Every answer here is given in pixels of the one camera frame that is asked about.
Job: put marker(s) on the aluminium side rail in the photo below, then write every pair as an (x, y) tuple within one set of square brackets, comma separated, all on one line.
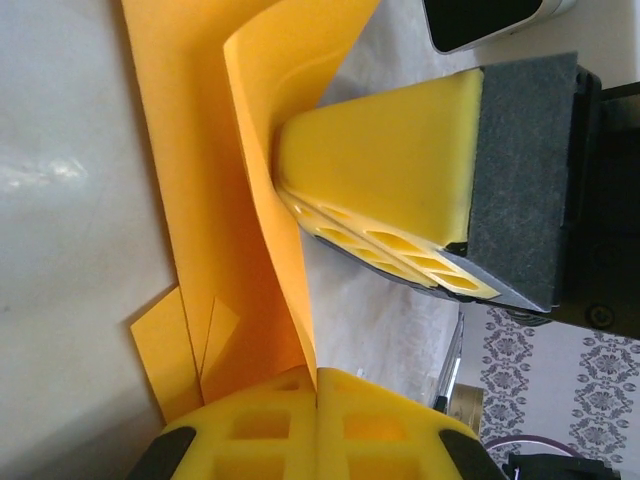
[(447, 360)]

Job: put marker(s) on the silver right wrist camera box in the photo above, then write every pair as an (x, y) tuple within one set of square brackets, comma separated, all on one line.
[(480, 22)]

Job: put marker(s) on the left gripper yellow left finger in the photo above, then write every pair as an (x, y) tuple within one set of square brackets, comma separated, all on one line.
[(200, 425)]

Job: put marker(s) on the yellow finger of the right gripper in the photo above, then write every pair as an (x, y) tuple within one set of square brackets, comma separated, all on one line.
[(380, 160), (380, 260)]

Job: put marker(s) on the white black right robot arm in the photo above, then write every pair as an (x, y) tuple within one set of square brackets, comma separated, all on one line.
[(575, 470)]

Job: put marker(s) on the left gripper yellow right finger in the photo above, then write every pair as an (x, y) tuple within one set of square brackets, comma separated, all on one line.
[(420, 430)]

